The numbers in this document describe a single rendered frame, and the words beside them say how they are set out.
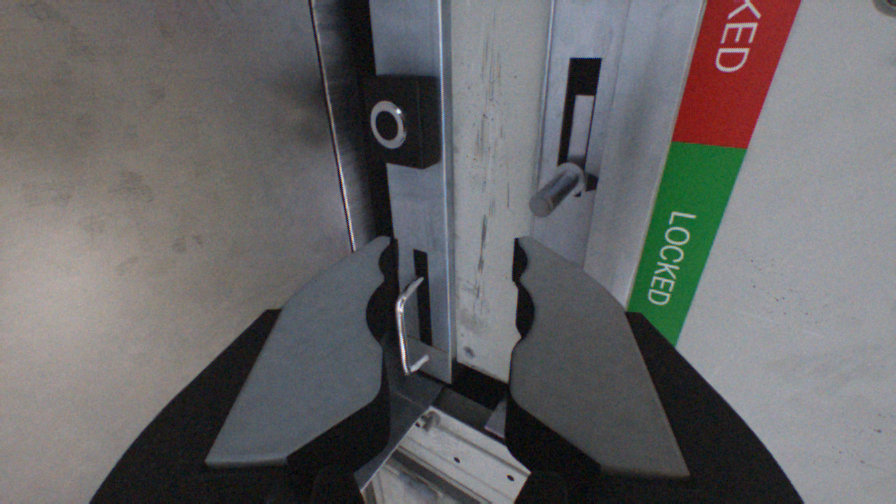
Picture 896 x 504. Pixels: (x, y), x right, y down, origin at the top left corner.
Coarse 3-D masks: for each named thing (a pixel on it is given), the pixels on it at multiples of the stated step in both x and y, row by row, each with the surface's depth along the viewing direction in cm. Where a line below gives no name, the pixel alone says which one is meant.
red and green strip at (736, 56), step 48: (720, 0) 18; (768, 0) 17; (720, 48) 18; (768, 48) 17; (720, 96) 19; (672, 144) 21; (720, 144) 20; (672, 192) 22; (720, 192) 21; (672, 240) 23; (672, 288) 25; (672, 336) 26
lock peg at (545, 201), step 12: (564, 168) 25; (576, 168) 24; (552, 180) 23; (564, 180) 23; (576, 180) 24; (588, 180) 24; (540, 192) 21; (552, 192) 21; (564, 192) 22; (576, 192) 25; (540, 204) 21; (552, 204) 21; (540, 216) 22
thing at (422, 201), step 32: (384, 0) 25; (416, 0) 24; (448, 0) 24; (384, 32) 26; (416, 32) 25; (448, 32) 25; (384, 64) 28; (416, 64) 26; (448, 64) 26; (448, 96) 27; (448, 128) 28; (448, 160) 29; (416, 192) 31; (448, 192) 30; (416, 224) 33; (448, 224) 31; (416, 256) 35; (448, 256) 33; (416, 288) 37; (448, 288) 34; (416, 320) 39; (448, 320) 36; (448, 352) 38
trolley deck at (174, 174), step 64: (0, 0) 14; (64, 0) 16; (128, 0) 17; (192, 0) 19; (256, 0) 22; (0, 64) 15; (64, 64) 16; (128, 64) 18; (192, 64) 20; (256, 64) 23; (0, 128) 15; (64, 128) 17; (128, 128) 18; (192, 128) 21; (256, 128) 24; (320, 128) 28; (0, 192) 15; (64, 192) 17; (128, 192) 19; (192, 192) 22; (256, 192) 25; (320, 192) 29; (0, 256) 16; (64, 256) 18; (128, 256) 20; (192, 256) 22; (256, 256) 26; (320, 256) 31; (0, 320) 16; (64, 320) 18; (128, 320) 20; (192, 320) 23; (0, 384) 17; (64, 384) 19; (128, 384) 21; (0, 448) 17; (64, 448) 19
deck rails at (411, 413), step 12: (396, 396) 40; (396, 408) 39; (408, 408) 39; (420, 408) 39; (396, 420) 38; (408, 420) 38; (396, 432) 37; (408, 432) 37; (396, 444) 35; (384, 456) 34; (360, 468) 34; (372, 468) 34; (360, 480) 33
